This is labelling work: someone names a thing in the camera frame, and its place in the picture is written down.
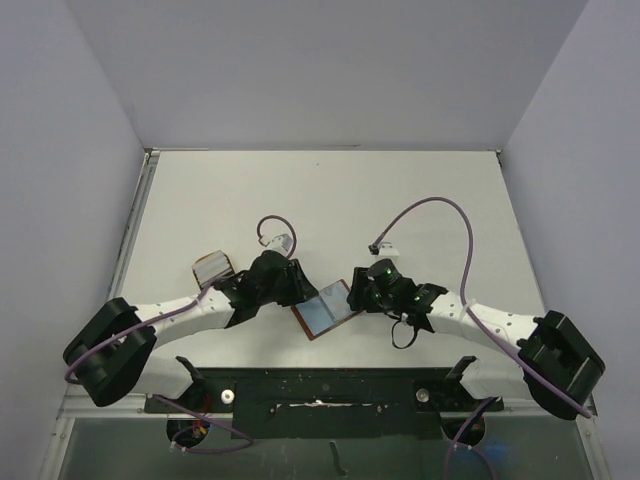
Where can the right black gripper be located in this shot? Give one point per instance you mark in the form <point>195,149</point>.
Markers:
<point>360,291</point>

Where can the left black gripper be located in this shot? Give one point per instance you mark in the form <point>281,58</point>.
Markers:
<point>301,288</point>

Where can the brown leather card holder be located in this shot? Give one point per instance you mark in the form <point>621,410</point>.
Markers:
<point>325,312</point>

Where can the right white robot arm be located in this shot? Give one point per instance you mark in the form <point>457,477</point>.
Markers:
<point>557,366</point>

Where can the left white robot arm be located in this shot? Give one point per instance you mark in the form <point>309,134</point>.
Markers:
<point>114,355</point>

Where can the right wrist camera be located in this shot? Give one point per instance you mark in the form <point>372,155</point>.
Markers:
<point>384,249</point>

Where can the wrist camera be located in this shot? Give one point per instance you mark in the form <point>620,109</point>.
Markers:
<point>282,243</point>
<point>384,249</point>

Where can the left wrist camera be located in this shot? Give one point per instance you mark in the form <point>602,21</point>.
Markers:
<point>282,243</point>

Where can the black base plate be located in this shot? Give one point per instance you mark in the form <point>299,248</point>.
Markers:
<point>330,403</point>

